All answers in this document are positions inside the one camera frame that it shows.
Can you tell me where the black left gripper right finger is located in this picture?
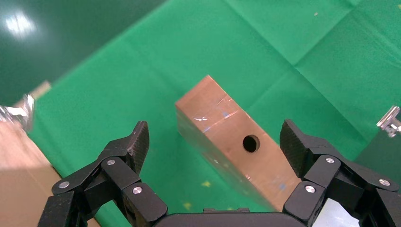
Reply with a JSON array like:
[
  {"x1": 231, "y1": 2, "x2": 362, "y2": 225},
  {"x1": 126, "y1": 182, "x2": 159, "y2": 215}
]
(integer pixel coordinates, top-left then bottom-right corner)
[{"x1": 279, "y1": 119, "x2": 401, "y2": 227}]

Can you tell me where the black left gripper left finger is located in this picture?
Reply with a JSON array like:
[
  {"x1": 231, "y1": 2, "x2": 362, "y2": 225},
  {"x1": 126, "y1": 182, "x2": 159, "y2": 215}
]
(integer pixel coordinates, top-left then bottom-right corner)
[{"x1": 37, "y1": 120, "x2": 168, "y2": 227}]

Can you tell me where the small taped cardboard box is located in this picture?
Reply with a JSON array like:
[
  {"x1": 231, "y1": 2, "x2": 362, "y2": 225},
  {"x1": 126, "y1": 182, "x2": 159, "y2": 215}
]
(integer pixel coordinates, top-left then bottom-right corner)
[{"x1": 174, "y1": 74, "x2": 302, "y2": 212}]

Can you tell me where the large open cardboard carton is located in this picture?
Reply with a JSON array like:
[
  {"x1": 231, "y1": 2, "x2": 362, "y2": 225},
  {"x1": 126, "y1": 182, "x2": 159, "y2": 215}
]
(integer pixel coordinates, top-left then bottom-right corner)
[{"x1": 0, "y1": 120, "x2": 103, "y2": 227}]

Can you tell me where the green table cloth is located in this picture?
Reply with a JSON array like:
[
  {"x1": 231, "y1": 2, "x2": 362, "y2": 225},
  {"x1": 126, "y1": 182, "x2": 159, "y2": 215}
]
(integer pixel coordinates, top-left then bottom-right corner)
[{"x1": 29, "y1": 0, "x2": 401, "y2": 227}]

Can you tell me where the silver metal cloth clip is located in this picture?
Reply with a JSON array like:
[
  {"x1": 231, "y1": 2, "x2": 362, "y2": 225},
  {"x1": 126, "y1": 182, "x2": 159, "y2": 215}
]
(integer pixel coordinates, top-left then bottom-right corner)
[
  {"x1": 375, "y1": 105, "x2": 401, "y2": 139},
  {"x1": 0, "y1": 94, "x2": 35, "y2": 132}
]

